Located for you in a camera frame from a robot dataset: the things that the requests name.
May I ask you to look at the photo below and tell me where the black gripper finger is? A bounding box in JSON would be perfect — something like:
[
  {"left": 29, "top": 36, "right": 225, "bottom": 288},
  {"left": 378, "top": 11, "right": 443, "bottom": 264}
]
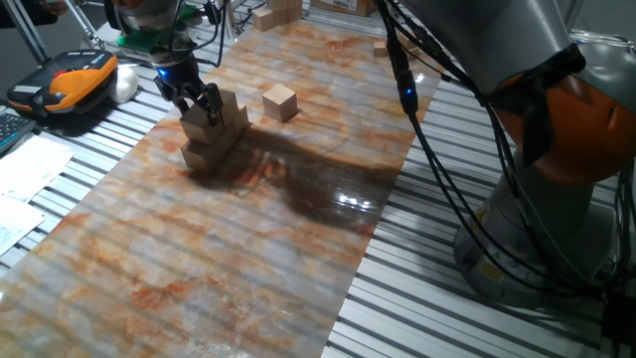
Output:
[
  {"left": 155, "top": 85, "right": 193, "bottom": 117},
  {"left": 195, "top": 82, "right": 226, "bottom": 127}
]

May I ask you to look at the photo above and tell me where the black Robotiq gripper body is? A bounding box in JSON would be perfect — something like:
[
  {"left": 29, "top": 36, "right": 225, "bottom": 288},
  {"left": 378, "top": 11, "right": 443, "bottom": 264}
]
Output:
[{"left": 151, "top": 54, "right": 207, "bottom": 101}]

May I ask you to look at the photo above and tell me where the black sleeved forearm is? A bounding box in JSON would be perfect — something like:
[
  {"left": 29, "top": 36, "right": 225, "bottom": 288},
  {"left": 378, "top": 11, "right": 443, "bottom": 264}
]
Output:
[{"left": 0, "top": 0, "right": 59, "bottom": 29}]

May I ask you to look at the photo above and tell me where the person's hand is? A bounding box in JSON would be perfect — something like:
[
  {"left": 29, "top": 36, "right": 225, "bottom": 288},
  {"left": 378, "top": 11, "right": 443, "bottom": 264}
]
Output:
[{"left": 42, "top": 0, "right": 70, "bottom": 17}]

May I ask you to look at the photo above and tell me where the white rounded object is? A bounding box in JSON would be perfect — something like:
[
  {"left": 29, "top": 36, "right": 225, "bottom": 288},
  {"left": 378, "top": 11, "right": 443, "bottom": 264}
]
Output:
[{"left": 108, "top": 65, "right": 140, "bottom": 104}]

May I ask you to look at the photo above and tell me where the orange black teach pendant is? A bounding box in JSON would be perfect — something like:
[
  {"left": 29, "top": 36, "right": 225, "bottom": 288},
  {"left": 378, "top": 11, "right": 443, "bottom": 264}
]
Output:
[{"left": 6, "top": 49, "right": 119, "bottom": 118}]

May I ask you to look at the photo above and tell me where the thin metal tripod leg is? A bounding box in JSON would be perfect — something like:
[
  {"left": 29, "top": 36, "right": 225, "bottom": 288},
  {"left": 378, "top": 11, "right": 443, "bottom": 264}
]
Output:
[{"left": 62, "top": 0, "right": 106, "bottom": 49}]

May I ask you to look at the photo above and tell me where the white paper sheet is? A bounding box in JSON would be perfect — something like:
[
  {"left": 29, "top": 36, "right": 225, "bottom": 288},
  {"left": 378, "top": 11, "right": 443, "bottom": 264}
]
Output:
[
  {"left": 0, "top": 134, "right": 76, "bottom": 203},
  {"left": 0, "top": 194, "right": 46, "bottom": 258}
]

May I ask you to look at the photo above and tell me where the brown cardboard box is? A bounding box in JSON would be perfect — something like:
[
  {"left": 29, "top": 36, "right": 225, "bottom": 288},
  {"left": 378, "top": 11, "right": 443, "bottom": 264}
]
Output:
[{"left": 310, "top": 0, "right": 374, "bottom": 16}]

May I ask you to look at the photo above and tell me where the grey metal stand bar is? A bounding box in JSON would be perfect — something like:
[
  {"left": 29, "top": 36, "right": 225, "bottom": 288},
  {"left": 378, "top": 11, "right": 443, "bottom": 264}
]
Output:
[{"left": 4, "top": 0, "right": 51, "bottom": 66}]

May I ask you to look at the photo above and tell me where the black keyboard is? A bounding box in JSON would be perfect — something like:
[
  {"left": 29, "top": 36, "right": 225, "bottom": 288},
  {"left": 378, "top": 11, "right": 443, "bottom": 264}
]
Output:
[{"left": 0, "top": 111, "right": 37, "bottom": 155}]

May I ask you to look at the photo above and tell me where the orange grey marble mat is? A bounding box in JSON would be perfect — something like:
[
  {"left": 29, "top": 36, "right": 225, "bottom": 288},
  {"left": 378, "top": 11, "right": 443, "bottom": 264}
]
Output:
[{"left": 0, "top": 22, "right": 442, "bottom": 358}]

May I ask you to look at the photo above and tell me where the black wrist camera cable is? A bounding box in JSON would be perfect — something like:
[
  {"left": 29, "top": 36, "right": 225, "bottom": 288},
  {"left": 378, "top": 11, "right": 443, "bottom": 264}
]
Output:
[{"left": 168, "top": 0, "right": 229, "bottom": 69}]

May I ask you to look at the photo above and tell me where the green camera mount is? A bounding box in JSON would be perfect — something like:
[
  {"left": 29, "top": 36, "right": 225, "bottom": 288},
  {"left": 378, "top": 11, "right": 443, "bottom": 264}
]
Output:
[{"left": 116, "top": 3, "right": 203, "bottom": 52}]

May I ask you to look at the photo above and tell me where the aluminium frame post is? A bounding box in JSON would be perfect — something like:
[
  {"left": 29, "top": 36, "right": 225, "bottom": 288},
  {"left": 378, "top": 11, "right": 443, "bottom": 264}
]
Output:
[{"left": 219, "top": 0, "right": 237, "bottom": 37}]

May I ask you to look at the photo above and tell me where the black cable with blue light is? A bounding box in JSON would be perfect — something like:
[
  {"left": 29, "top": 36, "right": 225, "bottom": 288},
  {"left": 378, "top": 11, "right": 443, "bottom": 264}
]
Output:
[{"left": 375, "top": 0, "right": 612, "bottom": 299}]

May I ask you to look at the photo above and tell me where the black strap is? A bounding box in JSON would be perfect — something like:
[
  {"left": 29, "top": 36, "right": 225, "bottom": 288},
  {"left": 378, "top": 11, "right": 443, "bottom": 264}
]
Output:
[{"left": 486, "top": 43, "right": 587, "bottom": 168}]

